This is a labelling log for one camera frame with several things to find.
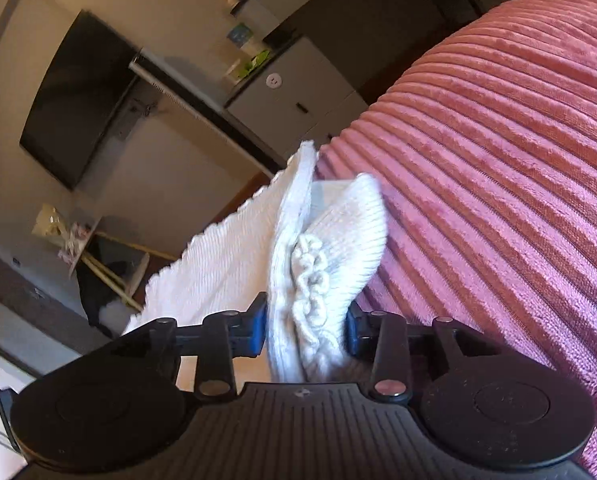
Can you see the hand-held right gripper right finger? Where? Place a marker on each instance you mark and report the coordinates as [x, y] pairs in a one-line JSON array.
[[352, 330]]

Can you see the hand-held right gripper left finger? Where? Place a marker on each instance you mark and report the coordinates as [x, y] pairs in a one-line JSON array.
[[257, 327]]

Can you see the white ribbed knit sweater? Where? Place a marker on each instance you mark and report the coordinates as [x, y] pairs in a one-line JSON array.
[[328, 240]]

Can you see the black and white bag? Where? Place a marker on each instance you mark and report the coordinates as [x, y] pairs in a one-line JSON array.
[[106, 305]]

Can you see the wooden side table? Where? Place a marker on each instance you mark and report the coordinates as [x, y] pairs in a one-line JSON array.
[[113, 265]]

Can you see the wrapped flower bouquet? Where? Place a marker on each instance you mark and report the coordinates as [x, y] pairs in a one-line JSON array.
[[61, 235]]

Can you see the pink ribbed blanket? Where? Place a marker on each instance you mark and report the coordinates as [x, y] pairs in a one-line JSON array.
[[488, 160]]

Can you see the grey drawer nightstand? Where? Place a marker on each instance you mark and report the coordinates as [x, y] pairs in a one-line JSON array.
[[291, 102]]

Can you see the small white box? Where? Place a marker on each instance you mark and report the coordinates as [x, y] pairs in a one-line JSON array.
[[233, 71]]

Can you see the green packet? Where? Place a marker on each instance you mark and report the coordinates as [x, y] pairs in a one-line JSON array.
[[257, 61]]

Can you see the black flat television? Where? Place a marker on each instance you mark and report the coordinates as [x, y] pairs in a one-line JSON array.
[[73, 100]]

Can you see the blue and white box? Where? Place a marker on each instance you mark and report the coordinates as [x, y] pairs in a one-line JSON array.
[[239, 35]]

